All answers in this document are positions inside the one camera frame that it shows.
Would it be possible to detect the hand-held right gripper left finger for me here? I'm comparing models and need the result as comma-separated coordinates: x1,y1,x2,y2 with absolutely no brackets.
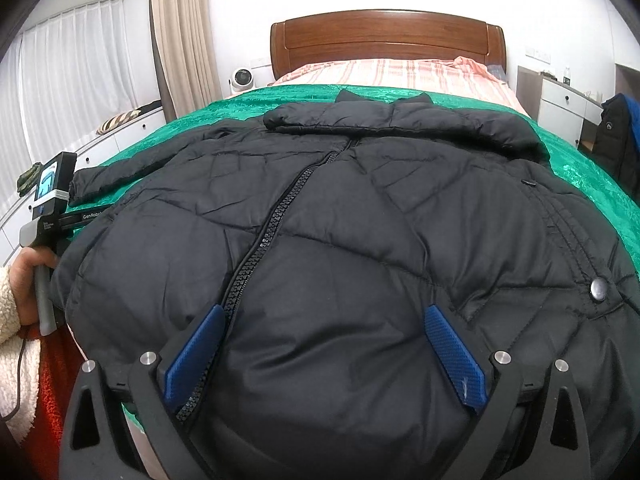
60,304,226,480

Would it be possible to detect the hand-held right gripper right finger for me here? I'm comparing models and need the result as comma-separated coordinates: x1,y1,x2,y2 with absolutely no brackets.
422,304,598,480

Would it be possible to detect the black puffer jacket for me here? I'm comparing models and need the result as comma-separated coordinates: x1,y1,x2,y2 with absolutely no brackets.
50,89,640,480

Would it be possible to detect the person's left forearm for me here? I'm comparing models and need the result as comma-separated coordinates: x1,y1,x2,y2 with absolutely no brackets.
0,266,43,431

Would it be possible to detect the person's left hand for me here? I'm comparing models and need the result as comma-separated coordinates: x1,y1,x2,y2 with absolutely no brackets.
11,250,61,326

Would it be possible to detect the camouflage cloth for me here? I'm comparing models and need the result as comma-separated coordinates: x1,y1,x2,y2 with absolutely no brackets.
16,162,43,196

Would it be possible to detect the white window bench cabinet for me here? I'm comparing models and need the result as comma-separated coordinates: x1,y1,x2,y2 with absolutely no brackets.
0,105,168,266

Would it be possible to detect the striped pillow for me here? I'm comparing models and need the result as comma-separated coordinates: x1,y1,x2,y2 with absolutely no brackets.
97,109,143,134

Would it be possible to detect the sheer white curtain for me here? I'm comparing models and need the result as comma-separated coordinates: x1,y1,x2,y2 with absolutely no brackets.
0,0,166,201

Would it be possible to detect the red fleece cloth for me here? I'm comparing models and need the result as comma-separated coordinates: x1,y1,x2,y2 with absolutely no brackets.
10,327,93,461

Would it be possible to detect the green bed blanket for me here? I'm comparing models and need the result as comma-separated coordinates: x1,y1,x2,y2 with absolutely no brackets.
65,82,640,421

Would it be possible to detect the beige curtain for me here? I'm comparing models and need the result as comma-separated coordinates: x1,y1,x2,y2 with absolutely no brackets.
149,0,223,121

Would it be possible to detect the white round fan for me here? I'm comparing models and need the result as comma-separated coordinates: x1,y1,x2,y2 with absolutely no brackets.
227,66,256,93

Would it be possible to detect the white nightstand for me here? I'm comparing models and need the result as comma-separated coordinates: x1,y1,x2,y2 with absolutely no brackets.
516,65,606,148

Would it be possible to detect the black and blue backpack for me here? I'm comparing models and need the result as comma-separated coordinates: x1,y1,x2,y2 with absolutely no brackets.
597,92,640,186

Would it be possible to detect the wooden bed headboard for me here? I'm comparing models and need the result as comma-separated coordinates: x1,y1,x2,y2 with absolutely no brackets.
270,9,508,86

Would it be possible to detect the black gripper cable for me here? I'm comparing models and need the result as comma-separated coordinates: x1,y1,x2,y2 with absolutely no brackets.
0,325,31,423

